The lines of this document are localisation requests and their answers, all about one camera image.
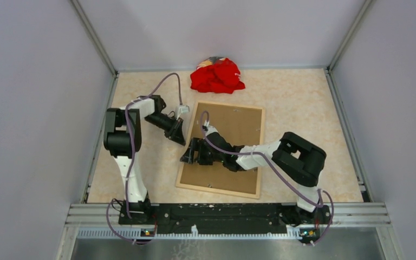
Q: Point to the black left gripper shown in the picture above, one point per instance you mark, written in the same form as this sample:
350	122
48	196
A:
175	132

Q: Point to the brown cardboard backing board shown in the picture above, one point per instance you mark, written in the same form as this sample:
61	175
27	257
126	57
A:
240	122

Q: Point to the red crumpled cloth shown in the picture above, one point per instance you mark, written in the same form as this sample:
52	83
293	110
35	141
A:
218	75

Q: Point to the light wooden picture frame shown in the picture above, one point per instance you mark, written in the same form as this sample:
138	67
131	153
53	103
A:
262	150

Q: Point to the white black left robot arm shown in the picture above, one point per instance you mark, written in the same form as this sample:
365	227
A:
123	140

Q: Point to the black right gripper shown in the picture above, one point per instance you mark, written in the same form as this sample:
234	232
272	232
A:
197	144

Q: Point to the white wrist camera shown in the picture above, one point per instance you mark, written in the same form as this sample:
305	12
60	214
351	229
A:
208	129
180	110

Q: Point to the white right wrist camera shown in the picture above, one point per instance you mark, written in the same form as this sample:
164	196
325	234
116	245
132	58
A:
208	129

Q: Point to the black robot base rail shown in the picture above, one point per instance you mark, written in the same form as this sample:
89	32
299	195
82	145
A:
225	219

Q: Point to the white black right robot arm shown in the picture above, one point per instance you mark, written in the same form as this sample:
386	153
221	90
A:
295	160

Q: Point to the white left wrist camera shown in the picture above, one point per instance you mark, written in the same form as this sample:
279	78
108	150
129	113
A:
180	110

